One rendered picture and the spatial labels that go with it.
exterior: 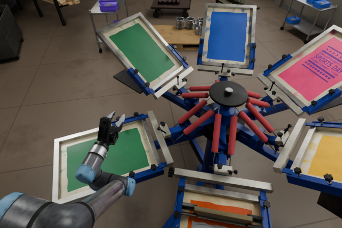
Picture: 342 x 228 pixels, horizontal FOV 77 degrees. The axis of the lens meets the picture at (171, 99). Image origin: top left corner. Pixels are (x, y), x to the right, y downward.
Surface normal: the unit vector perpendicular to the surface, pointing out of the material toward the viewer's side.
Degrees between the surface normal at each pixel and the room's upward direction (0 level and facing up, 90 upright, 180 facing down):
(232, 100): 0
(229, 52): 32
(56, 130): 0
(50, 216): 21
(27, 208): 15
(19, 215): 5
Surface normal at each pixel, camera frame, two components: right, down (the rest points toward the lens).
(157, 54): 0.40, -0.38
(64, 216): 0.56, -0.72
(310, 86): -0.50, -0.48
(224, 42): -0.10, -0.25
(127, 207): 0.00, -0.72
